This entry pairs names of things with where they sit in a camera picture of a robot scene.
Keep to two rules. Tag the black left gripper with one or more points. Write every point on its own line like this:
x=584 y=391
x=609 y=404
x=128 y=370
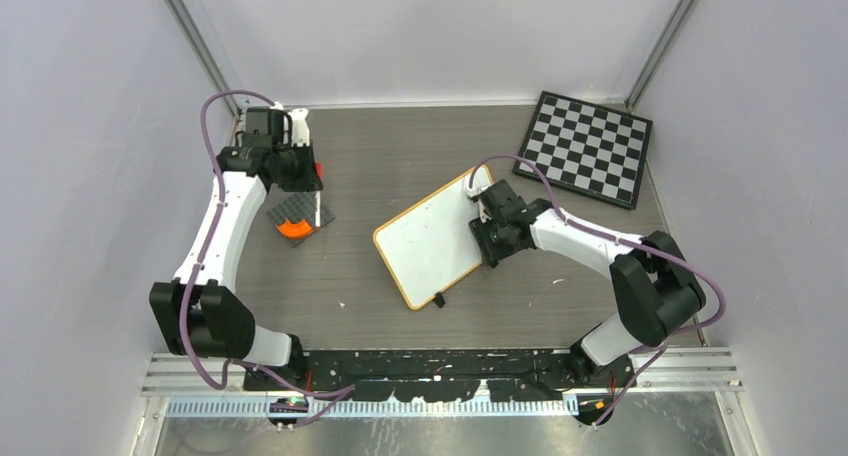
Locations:
x=310 y=180

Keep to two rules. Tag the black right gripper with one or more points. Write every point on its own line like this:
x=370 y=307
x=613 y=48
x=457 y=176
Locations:
x=489 y=250

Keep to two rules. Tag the red capped whiteboard marker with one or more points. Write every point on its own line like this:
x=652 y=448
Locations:
x=318 y=198

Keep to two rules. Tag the white whiteboard orange frame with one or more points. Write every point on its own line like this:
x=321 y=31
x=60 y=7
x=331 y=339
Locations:
x=429 y=247

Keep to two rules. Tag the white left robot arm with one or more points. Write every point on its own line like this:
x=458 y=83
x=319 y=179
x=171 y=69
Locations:
x=198 y=306

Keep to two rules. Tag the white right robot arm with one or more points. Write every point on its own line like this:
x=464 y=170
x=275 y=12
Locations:
x=654 y=295

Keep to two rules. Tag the grey studded building plate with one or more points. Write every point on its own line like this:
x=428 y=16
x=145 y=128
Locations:
x=297 y=207

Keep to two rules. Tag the orange curved block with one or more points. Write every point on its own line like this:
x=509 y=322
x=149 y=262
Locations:
x=295 y=231

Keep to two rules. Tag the black white checkerboard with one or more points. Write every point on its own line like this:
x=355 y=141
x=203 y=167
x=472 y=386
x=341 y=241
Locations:
x=586 y=148

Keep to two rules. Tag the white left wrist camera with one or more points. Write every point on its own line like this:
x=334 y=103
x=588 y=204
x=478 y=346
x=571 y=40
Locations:
x=296 y=131

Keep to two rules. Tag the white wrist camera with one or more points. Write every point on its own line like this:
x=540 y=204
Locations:
x=474 y=193
x=296 y=131

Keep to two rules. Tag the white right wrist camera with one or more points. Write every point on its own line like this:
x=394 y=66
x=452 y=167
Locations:
x=474 y=193

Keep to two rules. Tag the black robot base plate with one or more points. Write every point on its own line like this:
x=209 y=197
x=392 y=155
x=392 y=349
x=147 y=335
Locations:
x=508 y=375

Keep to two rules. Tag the aluminium rail frame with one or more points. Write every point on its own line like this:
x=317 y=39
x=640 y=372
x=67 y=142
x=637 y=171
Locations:
x=687 y=371

